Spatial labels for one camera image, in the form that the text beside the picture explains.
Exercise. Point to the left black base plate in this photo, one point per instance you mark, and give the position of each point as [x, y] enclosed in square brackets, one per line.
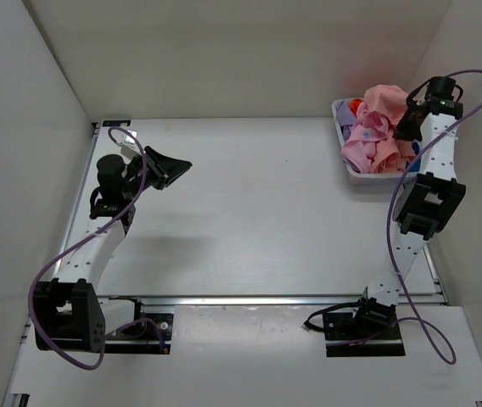
[143, 338]

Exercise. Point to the orange cloth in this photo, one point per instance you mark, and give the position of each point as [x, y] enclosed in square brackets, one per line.
[354, 105]

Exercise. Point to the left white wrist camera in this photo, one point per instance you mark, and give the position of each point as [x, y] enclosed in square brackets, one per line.
[128, 146]

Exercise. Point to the blue t shirt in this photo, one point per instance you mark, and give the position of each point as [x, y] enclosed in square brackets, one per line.
[415, 148]

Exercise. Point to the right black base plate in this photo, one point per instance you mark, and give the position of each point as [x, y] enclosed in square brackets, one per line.
[347, 337]

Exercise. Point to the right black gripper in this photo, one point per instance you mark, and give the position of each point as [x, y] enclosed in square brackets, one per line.
[401, 131]

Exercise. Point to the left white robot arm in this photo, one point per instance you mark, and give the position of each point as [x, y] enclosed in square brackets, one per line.
[67, 308]

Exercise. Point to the light pink t shirt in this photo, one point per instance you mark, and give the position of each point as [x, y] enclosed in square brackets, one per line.
[370, 148]

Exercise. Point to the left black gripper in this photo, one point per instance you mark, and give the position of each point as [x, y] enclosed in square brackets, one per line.
[167, 169]

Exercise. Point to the aluminium table edge rail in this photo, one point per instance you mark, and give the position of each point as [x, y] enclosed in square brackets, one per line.
[240, 300]

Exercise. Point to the white plastic laundry basket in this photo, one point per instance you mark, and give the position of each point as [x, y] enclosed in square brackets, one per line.
[353, 174]

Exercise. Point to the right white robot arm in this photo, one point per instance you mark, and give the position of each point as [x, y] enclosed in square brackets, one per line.
[422, 205]

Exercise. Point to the salmon pink t shirt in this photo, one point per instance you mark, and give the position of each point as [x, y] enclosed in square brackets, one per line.
[382, 109]

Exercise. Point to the lavender cloth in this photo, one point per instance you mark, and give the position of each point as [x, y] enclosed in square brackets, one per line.
[345, 118]

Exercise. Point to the blue label sticker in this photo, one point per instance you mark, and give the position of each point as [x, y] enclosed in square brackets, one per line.
[116, 123]

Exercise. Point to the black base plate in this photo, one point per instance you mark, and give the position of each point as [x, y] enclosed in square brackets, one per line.
[143, 338]
[347, 337]

